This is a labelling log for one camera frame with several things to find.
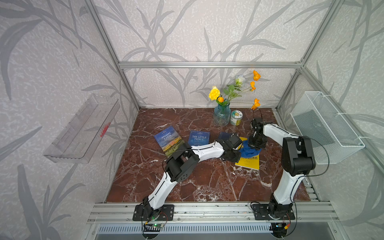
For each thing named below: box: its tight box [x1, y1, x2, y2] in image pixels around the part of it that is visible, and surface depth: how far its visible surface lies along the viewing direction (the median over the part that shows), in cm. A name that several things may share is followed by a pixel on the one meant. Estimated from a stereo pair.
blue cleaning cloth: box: [240, 140, 262, 158], surface depth 93 cm
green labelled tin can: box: [230, 109, 243, 126], surface depth 109 cm
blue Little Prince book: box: [188, 130, 211, 147], surface depth 104 cm
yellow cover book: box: [235, 137, 260, 170], surface depth 92 cm
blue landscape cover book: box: [154, 125, 185, 157], surface depth 104 cm
